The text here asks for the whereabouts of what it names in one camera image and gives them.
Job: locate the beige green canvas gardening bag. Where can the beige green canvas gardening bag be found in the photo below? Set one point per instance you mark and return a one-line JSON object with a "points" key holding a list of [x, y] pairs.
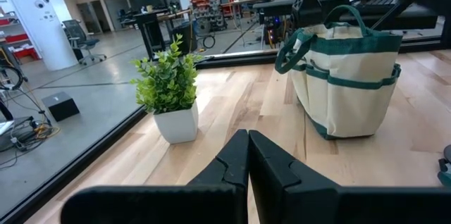
{"points": [[352, 111]]}

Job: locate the black side desk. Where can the black side desk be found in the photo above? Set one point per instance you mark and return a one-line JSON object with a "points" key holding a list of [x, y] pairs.
{"points": [[405, 19]]}

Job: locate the grey office chair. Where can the grey office chair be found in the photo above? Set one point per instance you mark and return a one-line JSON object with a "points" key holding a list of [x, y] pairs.
{"points": [[79, 37]]}

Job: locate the shelf with red bins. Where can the shelf with red bins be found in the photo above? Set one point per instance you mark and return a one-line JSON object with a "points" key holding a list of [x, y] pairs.
{"points": [[211, 2]]}

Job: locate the dark green pruning shears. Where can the dark green pruning shears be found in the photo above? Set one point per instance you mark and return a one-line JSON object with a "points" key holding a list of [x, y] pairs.
{"points": [[445, 176]]}

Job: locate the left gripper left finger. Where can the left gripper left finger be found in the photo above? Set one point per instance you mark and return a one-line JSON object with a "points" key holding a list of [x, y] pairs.
{"points": [[225, 167]]}

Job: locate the black waste bin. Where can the black waste bin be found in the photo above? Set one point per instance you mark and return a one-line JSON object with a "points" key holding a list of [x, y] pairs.
{"points": [[185, 39]]}

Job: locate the black workshop table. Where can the black workshop table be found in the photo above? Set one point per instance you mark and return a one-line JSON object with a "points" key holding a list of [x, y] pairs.
{"points": [[151, 30]]}

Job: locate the black box on floor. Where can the black box on floor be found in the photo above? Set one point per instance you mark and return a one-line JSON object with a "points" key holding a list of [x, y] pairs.
{"points": [[60, 107]]}

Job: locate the black keyboard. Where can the black keyboard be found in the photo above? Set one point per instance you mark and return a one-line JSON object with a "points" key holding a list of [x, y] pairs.
{"points": [[378, 0]]}

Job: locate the white pillar with icons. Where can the white pillar with icons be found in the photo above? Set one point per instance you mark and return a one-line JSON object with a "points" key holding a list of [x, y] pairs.
{"points": [[46, 23]]}

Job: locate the green plant in white pot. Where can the green plant in white pot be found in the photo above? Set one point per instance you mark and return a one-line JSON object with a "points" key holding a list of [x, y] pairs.
{"points": [[165, 83]]}

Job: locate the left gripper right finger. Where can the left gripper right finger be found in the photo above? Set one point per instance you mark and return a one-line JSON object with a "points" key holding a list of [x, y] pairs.
{"points": [[275, 174]]}

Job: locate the red storage shelf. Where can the red storage shelf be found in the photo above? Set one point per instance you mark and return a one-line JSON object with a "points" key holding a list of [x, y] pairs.
{"points": [[17, 46]]}

